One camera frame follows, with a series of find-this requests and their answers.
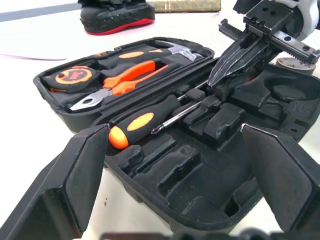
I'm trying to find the clear bag of screws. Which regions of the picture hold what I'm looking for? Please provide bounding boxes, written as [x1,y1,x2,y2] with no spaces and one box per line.
[178,45,205,62]

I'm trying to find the orange handled pliers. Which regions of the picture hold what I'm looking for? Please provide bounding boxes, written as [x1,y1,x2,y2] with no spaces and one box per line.
[69,59,182,112]

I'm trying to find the black red boxing pad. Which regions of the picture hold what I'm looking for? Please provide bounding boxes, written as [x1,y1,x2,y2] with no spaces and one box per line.
[79,0,156,36]

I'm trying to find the black orange handled hammer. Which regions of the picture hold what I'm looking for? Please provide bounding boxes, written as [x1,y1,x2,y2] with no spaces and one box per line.
[96,40,193,72]

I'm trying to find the Phillips screwdriver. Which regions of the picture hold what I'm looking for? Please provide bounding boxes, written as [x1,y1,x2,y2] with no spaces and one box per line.
[150,71,256,137]

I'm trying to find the black orange handled screwdriver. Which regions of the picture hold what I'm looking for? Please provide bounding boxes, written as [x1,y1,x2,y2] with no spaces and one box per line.
[108,82,211,151]

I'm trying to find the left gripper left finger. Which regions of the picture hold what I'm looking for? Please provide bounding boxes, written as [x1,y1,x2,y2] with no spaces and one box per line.
[0,123,111,240]

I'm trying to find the black orange tape measure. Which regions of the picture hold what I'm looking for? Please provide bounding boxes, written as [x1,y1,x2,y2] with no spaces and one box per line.
[41,65,101,94]

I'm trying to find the dark tape roll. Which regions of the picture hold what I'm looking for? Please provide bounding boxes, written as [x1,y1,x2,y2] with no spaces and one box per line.
[276,56,317,76]

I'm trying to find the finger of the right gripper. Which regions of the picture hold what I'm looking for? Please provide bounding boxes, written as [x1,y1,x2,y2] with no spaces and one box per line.
[207,34,251,87]
[211,42,272,88]

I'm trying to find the black plastic tool case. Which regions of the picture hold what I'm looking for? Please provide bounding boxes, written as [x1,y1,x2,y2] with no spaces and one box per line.
[33,36,320,240]

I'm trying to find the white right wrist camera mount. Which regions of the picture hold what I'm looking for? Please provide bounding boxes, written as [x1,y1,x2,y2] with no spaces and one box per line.
[284,0,320,42]

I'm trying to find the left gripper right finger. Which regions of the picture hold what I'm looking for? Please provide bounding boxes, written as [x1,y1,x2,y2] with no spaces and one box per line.
[239,123,320,234]

